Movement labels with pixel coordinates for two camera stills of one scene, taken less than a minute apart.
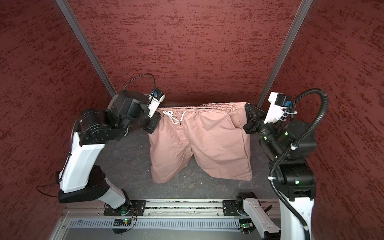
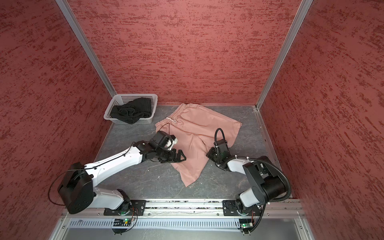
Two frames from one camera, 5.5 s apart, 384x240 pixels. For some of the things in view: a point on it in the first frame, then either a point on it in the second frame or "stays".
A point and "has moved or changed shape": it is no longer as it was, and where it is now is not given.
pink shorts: x=212 y=133 has moved or changed shape
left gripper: x=153 y=120 to x=172 y=158
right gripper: x=254 y=120 to x=210 y=154
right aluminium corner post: x=304 y=9 stays
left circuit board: x=122 y=222 stays
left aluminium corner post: x=87 y=47 stays
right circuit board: x=247 y=225 stays
